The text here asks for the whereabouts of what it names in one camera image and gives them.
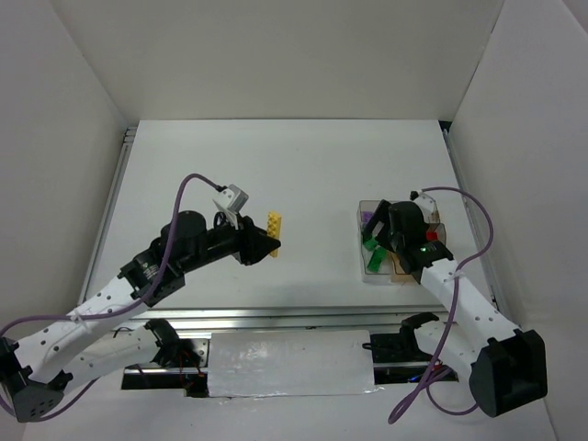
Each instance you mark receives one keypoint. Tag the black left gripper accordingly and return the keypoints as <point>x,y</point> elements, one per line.
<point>248,242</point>

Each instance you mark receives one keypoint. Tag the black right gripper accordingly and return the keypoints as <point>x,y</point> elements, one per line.
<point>379,225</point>

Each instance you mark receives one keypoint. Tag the small curved green brick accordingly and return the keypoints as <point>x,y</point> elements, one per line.
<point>370,244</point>

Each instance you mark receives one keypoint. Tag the long yellow lego brick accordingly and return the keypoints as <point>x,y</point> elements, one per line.
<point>273,225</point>

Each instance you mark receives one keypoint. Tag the red rounded lego brick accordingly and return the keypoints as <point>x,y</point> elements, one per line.
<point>432,236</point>

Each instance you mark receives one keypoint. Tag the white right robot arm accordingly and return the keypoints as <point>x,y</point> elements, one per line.
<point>504,366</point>

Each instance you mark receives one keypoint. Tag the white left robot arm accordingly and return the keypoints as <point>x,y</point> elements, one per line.
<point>39,370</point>

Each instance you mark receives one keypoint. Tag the left arm base joint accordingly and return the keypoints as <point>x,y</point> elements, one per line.
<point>154,343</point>

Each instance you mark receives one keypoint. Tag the right arm base joint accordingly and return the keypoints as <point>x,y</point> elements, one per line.
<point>400,347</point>

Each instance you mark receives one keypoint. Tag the clear plastic bin front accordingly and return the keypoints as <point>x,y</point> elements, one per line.
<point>380,278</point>

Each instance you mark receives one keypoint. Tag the clear plastic bin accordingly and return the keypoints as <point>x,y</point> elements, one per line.
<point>380,278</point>
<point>436,225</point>
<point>397,274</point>

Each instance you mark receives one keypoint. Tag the clear plastic bin middle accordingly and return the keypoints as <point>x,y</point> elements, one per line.
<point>397,274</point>

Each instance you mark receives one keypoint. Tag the clear plastic bin rear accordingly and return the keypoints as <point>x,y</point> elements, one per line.
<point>436,225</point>

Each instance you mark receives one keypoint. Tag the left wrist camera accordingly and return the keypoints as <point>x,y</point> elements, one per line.
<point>230,201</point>

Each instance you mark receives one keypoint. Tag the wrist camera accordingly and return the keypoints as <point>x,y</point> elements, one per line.
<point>230,201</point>
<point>426,203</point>

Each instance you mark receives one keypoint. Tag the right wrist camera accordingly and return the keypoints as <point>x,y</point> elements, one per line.
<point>426,203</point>

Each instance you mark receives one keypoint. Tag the aluminium table edge rail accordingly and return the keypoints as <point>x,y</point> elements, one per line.
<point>278,319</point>

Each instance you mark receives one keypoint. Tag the left side rail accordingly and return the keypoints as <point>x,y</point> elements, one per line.
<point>124,155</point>

